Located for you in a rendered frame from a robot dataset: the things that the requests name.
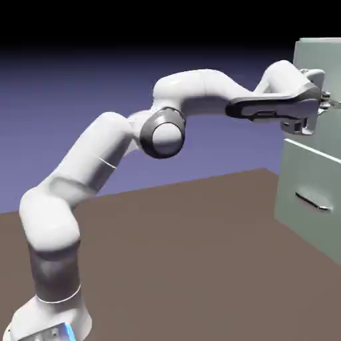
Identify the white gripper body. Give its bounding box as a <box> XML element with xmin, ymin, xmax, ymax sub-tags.
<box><xmin>299</xmin><ymin>68</ymin><xmax>326</xmax><ymax>136</ymax></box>

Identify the pale green drawer front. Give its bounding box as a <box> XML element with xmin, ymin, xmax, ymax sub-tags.
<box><xmin>294</xmin><ymin>40</ymin><xmax>341</xmax><ymax>161</ymax></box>
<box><xmin>274</xmin><ymin>138</ymin><xmax>341</xmax><ymax>265</ymax></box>

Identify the pale green cabinet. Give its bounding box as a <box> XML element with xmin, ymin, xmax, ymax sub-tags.
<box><xmin>274</xmin><ymin>37</ymin><xmax>341</xmax><ymax>265</ymax></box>

